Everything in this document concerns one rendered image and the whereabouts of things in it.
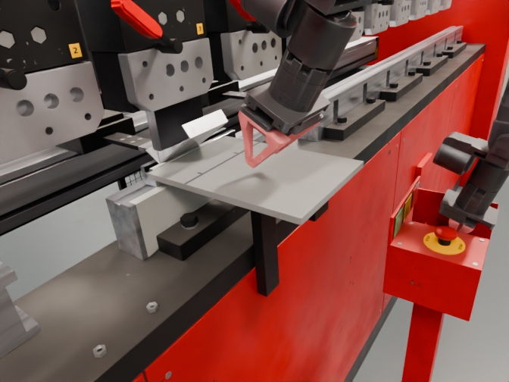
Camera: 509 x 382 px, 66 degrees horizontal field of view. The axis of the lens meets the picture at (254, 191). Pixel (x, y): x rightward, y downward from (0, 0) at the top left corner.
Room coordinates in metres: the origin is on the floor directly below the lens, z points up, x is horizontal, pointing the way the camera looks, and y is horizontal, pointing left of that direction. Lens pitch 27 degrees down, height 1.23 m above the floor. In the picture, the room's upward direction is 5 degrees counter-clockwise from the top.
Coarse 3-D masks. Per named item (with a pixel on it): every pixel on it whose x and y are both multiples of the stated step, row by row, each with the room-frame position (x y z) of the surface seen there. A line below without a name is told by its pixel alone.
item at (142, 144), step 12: (108, 120) 0.73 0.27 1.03; (120, 120) 0.75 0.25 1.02; (132, 120) 0.76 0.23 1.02; (96, 132) 0.70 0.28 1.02; (108, 132) 0.72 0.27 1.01; (120, 132) 0.74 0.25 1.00; (132, 132) 0.76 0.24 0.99; (60, 144) 0.72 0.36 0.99; (72, 144) 0.69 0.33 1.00; (84, 144) 0.68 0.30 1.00; (96, 144) 0.69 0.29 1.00; (108, 144) 0.71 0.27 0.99; (120, 144) 0.67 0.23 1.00; (132, 144) 0.65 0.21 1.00; (144, 144) 0.65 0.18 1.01
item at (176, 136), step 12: (168, 108) 0.59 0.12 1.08; (180, 108) 0.61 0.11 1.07; (192, 108) 0.63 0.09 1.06; (156, 120) 0.57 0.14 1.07; (168, 120) 0.59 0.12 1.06; (180, 120) 0.61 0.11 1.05; (192, 120) 0.63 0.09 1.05; (156, 132) 0.57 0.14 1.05; (168, 132) 0.58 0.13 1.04; (180, 132) 0.60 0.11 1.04; (156, 144) 0.57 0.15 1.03; (168, 144) 0.58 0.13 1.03; (180, 144) 0.61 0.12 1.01
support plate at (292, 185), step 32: (192, 160) 0.57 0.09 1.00; (224, 160) 0.56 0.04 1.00; (288, 160) 0.54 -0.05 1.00; (320, 160) 0.53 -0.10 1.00; (352, 160) 0.52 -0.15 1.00; (192, 192) 0.48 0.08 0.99; (224, 192) 0.45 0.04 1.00; (256, 192) 0.44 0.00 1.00; (288, 192) 0.44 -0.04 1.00; (320, 192) 0.43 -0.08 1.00
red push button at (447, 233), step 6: (438, 228) 0.60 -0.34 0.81; (444, 228) 0.60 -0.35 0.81; (450, 228) 0.60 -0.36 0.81; (438, 234) 0.59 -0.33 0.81; (444, 234) 0.58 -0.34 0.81; (450, 234) 0.58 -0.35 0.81; (456, 234) 0.58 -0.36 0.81; (438, 240) 0.60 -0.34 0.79; (444, 240) 0.59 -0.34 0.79; (450, 240) 0.59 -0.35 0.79
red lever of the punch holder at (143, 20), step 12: (120, 0) 0.47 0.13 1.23; (120, 12) 0.48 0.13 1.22; (132, 12) 0.48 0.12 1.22; (144, 12) 0.49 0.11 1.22; (132, 24) 0.49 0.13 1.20; (144, 24) 0.49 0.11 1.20; (156, 24) 0.50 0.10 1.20; (156, 36) 0.50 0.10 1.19; (156, 48) 0.54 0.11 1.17; (168, 48) 0.52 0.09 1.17; (180, 48) 0.52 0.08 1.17
